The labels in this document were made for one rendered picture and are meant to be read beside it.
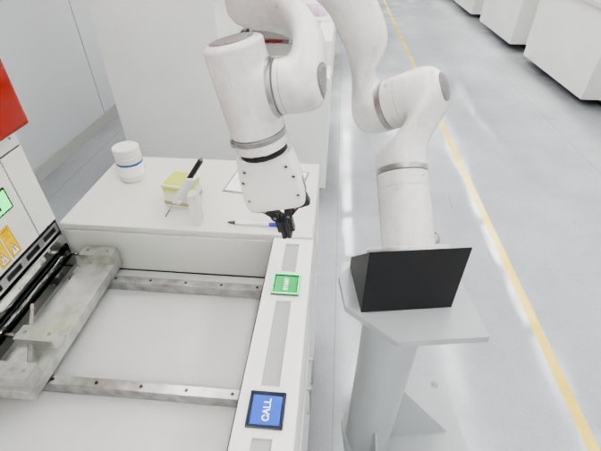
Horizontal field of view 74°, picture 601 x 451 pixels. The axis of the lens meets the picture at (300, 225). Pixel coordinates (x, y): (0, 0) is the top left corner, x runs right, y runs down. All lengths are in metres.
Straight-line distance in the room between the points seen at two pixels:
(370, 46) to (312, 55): 0.40
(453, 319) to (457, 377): 0.94
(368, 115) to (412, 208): 0.25
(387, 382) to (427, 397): 0.61
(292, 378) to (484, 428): 1.25
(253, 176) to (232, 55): 0.18
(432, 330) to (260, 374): 0.43
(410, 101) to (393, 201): 0.22
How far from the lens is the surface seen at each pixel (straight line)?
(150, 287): 1.05
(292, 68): 0.54
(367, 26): 0.93
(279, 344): 0.73
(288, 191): 0.63
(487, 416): 1.88
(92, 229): 1.09
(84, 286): 1.05
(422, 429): 1.71
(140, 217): 1.05
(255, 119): 0.57
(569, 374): 2.15
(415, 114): 0.93
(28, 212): 1.05
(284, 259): 0.87
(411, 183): 0.92
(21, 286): 1.04
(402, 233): 0.90
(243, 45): 0.55
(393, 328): 0.95
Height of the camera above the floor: 1.55
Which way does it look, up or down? 38 degrees down
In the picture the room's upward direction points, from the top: straight up
